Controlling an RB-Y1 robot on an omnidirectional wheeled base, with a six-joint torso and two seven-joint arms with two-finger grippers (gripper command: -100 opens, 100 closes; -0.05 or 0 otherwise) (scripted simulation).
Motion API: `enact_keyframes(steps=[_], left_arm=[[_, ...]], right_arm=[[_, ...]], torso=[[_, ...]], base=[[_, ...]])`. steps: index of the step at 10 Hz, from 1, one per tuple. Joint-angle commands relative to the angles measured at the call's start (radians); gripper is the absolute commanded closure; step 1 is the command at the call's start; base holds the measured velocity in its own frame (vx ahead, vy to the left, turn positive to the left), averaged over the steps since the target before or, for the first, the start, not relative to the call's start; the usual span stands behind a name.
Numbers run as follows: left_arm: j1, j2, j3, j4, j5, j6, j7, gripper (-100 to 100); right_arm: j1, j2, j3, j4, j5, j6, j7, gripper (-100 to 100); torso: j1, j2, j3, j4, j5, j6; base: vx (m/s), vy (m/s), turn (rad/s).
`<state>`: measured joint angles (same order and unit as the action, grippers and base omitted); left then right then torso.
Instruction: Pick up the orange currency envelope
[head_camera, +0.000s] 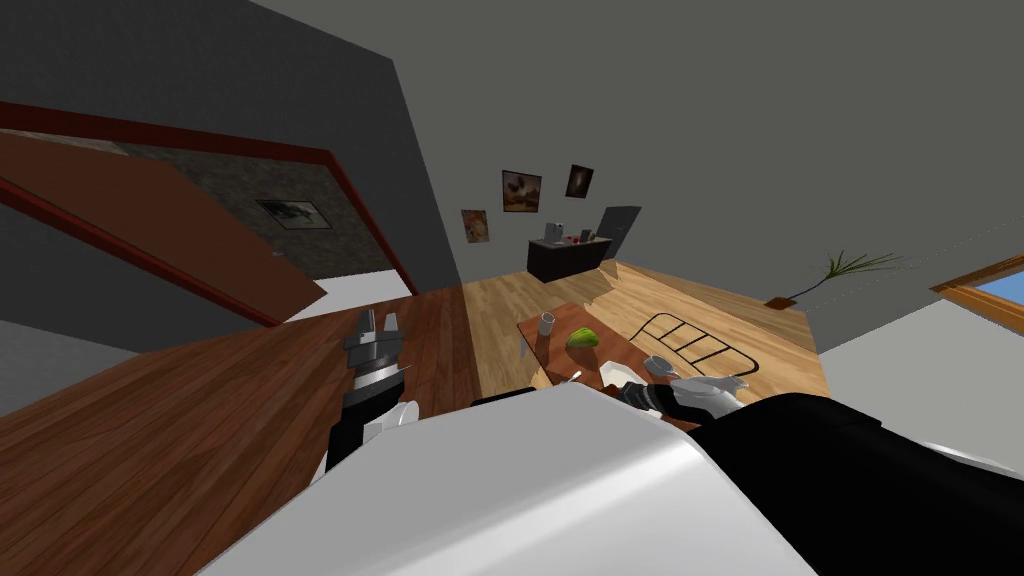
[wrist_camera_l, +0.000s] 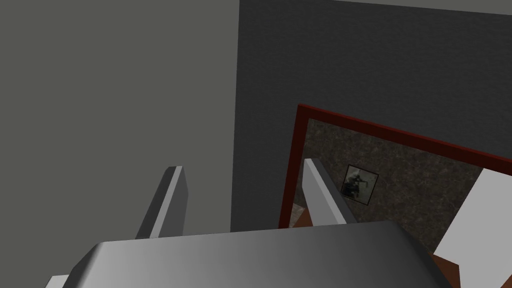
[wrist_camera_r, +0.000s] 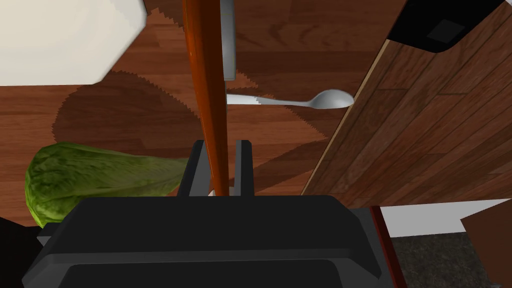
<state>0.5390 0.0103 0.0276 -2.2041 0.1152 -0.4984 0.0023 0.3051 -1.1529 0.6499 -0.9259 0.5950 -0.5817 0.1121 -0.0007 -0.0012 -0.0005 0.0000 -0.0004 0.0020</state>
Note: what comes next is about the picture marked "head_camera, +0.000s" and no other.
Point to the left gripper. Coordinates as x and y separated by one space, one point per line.
374 349

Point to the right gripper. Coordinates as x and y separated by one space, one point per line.
629 395

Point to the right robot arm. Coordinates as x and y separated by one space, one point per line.
848 480

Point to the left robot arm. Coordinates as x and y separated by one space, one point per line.
364 420

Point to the white bowl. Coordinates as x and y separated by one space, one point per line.
619 374

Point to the grey cup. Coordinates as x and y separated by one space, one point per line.
659 366

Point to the brown wooden table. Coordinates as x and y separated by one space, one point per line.
616 352

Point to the green lettuce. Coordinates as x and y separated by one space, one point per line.
583 338

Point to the grey mug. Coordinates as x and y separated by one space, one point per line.
546 323

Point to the dark sideboard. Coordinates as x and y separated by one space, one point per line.
566 258

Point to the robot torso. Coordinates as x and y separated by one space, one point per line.
512 496

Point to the dark grey door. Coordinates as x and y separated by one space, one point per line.
622 228

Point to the potted green plant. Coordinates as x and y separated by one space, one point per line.
832 272

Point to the brown door leaf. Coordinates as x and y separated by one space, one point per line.
160 224

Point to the black frame chair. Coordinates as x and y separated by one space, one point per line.
694 342

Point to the small tan wall picture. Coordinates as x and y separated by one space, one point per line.
475 226

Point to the grey framed wall picture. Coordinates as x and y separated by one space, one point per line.
294 214

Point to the large brown wall picture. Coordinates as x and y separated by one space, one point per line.
522 191

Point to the small dark wall picture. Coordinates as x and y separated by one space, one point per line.
579 182

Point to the wooden frame window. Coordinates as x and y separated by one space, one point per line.
988 296

